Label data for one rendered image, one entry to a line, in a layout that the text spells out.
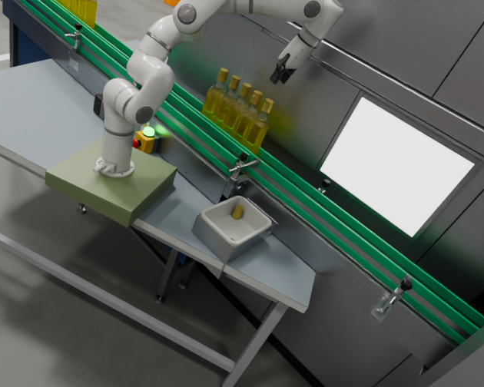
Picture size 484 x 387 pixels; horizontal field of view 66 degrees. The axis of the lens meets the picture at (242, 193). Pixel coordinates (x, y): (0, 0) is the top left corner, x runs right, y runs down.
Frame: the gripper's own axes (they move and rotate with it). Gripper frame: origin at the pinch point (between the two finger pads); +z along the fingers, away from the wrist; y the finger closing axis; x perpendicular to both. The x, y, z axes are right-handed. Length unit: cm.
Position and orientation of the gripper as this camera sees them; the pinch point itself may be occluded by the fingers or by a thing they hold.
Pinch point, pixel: (280, 77)
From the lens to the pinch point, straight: 134.1
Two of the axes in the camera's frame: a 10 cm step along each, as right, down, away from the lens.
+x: 5.9, 7.7, -2.2
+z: -5.1, 5.8, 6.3
